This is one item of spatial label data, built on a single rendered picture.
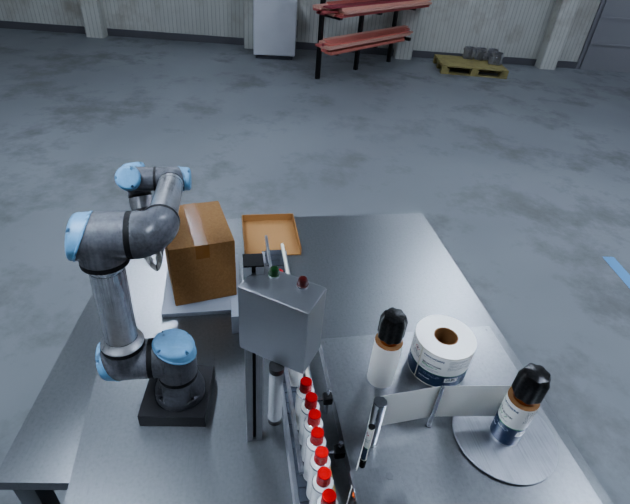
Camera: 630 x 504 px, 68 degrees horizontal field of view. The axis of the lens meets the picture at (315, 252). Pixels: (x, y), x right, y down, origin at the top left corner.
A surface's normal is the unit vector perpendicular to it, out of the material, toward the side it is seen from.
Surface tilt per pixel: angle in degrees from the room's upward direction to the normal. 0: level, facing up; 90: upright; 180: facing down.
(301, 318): 90
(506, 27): 90
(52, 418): 0
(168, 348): 8
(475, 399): 90
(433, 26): 90
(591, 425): 0
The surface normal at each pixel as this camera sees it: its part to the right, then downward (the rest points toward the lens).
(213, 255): 0.36, 0.58
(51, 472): 0.07, -0.80
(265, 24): 0.10, 0.60
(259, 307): -0.43, 0.51
